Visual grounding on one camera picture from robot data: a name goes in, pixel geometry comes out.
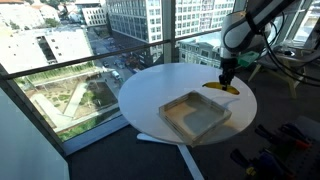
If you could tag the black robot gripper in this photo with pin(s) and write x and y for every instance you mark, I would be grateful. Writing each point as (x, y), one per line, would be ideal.
(228, 66)

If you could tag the yellow banana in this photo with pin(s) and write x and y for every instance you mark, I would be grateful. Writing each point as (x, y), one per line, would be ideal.
(215, 85)

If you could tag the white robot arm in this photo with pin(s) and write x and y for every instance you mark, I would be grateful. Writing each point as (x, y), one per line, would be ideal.
(238, 31)

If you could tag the shallow wooden tray box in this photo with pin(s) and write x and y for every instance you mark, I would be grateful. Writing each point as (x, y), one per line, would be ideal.
(192, 116)

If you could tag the wooden lounge chair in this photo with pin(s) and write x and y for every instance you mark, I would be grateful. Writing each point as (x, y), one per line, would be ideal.
(290, 65)

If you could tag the round white table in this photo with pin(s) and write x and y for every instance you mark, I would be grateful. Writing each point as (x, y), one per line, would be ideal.
(143, 93)

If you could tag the black window railing bar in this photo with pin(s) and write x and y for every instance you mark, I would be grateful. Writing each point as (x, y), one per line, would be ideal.
(4, 75)

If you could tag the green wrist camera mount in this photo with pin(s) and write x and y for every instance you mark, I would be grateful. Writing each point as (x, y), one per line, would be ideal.
(245, 59)

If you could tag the orange handled clamp tool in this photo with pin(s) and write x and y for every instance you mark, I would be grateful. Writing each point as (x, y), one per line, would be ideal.
(287, 134)

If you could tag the blue handled clamp tool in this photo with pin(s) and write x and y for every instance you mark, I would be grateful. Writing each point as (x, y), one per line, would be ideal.
(266, 167)

